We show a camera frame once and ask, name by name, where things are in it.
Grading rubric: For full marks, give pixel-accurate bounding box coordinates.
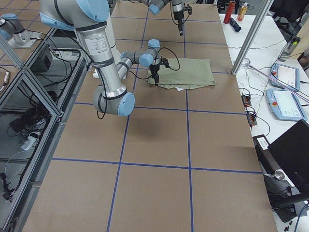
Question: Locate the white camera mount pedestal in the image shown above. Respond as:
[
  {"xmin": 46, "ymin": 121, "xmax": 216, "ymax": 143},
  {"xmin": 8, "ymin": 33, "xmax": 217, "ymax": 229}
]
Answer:
[{"xmin": 92, "ymin": 0, "xmax": 130, "ymax": 80}]

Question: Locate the aluminium frame post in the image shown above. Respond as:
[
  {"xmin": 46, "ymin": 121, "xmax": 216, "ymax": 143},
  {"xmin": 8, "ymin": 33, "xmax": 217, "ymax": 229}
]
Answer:
[{"xmin": 231, "ymin": 0, "xmax": 274, "ymax": 75}]

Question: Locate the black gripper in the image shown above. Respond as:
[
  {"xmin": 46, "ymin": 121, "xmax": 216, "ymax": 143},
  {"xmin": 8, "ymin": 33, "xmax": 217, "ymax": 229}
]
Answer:
[
  {"xmin": 149, "ymin": 64, "xmax": 160, "ymax": 86},
  {"xmin": 174, "ymin": 11, "xmax": 184, "ymax": 36}
]

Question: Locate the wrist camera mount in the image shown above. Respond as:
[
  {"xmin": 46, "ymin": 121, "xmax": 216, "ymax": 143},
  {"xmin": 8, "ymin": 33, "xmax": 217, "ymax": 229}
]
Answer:
[
  {"xmin": 159, "ymin": 57, "xmax": 169, "ymax": 68},
  {"xmin": 183, "ymin": 4, "xmax": 192, "ymax": 15}
]

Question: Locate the teach pendant tablet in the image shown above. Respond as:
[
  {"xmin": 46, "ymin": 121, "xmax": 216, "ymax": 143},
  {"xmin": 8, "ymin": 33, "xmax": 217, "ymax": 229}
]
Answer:
[
  {"xmin": 270, "ymin": 63, "xmax": 300, "ymax": 90},
  {"xmin": 266, "ymin": 89, "xmax": 308, "ymax": 121}
]

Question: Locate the red cylindrical bottle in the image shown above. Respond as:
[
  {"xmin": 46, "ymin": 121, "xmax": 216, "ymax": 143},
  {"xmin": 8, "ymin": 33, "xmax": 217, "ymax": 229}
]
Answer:
[{"xmin": 223, "ymin": 0, "xmax": 236, "ymax": 24}]

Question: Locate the orange electronics board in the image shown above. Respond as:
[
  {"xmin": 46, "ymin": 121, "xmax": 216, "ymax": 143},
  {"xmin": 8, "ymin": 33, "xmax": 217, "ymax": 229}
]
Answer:
[{"xmin": 241, "ymin": 95, "xmax": 252, "ymax": 107}]

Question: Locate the orange drink bottle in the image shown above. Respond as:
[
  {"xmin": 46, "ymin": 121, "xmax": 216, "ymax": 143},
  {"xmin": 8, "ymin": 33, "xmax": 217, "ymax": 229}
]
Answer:
[{"xmin": 237, "ymin": 2, "xmax": 248, "ymax": 21}]

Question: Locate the white reacher grabber stick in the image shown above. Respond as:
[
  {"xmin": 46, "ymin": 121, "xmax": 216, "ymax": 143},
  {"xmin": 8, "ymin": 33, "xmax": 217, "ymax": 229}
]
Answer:
[{"xmin": 241, "ymin": 61, "xmax": 309, "ymax": 103}]

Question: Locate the black monitor on arm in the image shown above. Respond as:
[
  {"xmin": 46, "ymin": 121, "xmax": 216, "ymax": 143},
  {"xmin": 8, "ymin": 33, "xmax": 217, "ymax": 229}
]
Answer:
[{"xmin": 253, "ymin": 119, "xmax": 309, "ymax": 222}]

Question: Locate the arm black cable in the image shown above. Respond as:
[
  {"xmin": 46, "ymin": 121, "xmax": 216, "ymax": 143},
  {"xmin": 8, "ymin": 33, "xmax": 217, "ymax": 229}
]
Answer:
[
  {"xmin": 96, "ymin": 47, "xmax": 181, "ymax": 119},
  {"xmin": 169, "ymin": 0, "xmax": 191, "ymax": 27}
]

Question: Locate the near teach pendant tablet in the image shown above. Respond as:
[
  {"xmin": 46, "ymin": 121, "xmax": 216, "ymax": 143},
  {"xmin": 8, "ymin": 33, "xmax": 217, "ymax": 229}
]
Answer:
[{"xmin": 266, "ymin": 89, "xmax": 308, "ymax": 121}]

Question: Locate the folded dark blue umbrella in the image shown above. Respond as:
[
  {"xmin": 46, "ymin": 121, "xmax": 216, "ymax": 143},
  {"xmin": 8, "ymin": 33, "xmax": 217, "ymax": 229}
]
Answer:
[{"xmin": 229, "ymin": 18, "xmax": 241, "ymax": 32}]

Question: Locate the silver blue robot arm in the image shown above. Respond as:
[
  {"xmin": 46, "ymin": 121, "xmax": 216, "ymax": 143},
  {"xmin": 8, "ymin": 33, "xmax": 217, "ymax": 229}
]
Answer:
[
  {"xmin": 141, "ymin": 0, "xmax": 185, "ymax": 36},
  {"xmin": 40, "ymin": 0, "xmax": 160, "ymax": 116}
]

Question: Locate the olive green long-sleeve shirt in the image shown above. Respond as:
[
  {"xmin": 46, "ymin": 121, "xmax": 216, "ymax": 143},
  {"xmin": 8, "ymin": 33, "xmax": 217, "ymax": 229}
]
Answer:
[{"xmin": 158, "ymin": 58, "xmax": 216, "ymax": 89}]

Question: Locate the far teach pendant tablet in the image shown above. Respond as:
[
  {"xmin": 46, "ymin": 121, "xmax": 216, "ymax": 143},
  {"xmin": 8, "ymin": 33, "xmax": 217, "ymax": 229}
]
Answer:
[{"xmin": 270, "ymin": 63, "xmax": 300, "ymax": 90}]

